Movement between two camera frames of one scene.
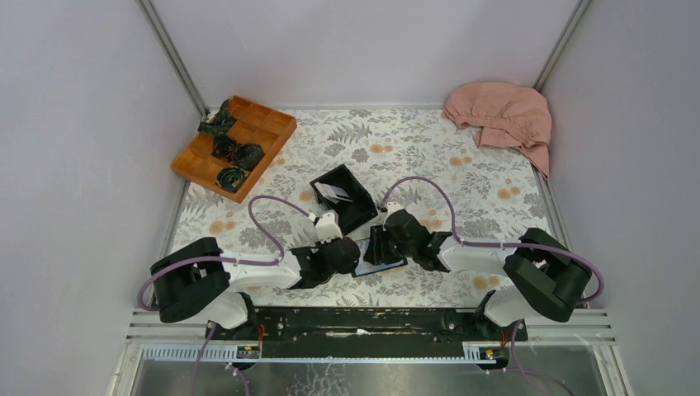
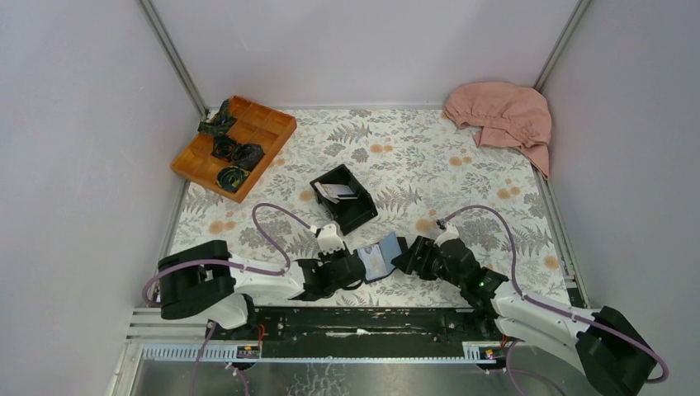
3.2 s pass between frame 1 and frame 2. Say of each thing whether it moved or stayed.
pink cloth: stayed
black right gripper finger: moved
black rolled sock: stayed
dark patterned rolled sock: stayed
